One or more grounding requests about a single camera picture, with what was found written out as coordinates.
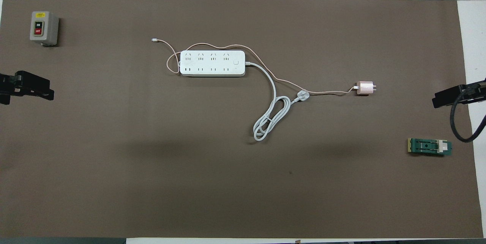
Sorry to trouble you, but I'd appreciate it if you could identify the green circuit board fixture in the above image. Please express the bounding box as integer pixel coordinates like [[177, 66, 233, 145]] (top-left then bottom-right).
[[407, 138, 453, 157]]

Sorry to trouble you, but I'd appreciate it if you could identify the white power strip cord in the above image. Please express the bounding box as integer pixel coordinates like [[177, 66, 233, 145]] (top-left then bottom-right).
[[245, 61, 311, 142]]

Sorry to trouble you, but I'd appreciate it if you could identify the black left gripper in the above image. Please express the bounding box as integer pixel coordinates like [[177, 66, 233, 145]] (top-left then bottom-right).
[[0, 71, 54, 105]]

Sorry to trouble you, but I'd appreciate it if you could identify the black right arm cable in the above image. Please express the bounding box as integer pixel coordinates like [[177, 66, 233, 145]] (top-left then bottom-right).
[[450, 85, 486, 143]]

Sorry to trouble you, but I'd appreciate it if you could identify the grey on-off switch box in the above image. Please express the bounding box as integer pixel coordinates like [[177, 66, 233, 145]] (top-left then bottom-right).
[[30, 11, 60, 47]]

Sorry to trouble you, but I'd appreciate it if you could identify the pink charger adapter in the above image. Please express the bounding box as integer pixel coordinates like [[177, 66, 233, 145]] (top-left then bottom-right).
[[354, 81, 377, 97]]

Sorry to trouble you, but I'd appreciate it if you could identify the pink charging cable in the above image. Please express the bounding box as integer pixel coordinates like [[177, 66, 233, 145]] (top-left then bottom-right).
[[151, 38, 358, 96]]

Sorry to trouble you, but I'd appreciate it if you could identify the brown table mat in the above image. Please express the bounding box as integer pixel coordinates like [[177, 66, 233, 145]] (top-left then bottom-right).
[[0, 0, 483, 239]]

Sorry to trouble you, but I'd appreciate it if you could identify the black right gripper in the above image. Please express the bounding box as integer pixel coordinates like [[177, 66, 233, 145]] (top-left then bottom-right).
[[432, 79, 486, 109]]

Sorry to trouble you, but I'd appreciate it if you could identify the white power strip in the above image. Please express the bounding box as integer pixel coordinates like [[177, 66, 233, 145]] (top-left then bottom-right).
[[179, 50, 246, 77]]

